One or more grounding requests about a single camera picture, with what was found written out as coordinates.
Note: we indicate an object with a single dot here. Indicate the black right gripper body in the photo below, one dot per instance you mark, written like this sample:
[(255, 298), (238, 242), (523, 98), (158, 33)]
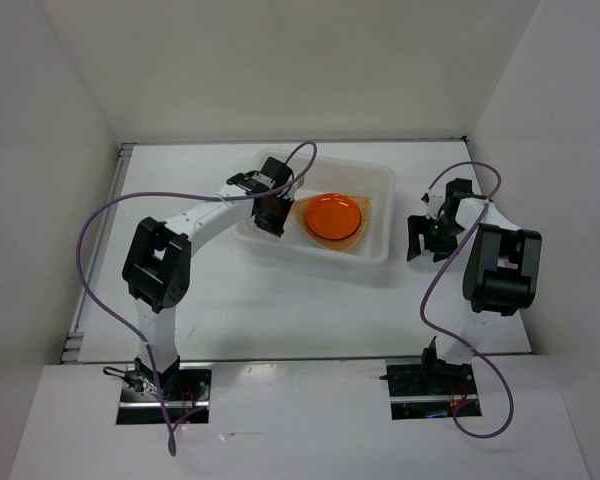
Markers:
[(442, 226)]

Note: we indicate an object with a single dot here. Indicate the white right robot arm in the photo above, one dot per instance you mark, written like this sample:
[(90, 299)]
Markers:
[(500, 276)]

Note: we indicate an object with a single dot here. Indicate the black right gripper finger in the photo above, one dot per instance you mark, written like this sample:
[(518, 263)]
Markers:
[(418, 230), (443, 246)]

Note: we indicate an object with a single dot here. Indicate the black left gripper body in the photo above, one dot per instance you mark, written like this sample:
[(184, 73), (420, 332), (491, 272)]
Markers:
[(273, 220)]

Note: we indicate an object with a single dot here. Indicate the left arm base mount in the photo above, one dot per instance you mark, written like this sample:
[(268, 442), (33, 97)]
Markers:
[(186, 394)]

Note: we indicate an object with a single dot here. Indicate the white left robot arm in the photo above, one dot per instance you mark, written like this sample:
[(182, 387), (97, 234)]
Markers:
[(158, 264)]

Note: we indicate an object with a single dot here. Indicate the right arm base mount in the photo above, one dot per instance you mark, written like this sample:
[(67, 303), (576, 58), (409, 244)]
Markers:
[(413, 396)]

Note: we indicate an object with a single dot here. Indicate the orange round plate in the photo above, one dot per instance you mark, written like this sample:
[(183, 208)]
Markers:
[(333, 216)]

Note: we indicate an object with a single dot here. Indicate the woven bamboo tray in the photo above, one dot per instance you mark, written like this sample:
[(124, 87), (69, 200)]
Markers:
[(364, 202)]

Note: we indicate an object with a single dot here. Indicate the translucent white plastic bin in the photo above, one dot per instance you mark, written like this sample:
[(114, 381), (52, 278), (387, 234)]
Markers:
[(329, 175)]

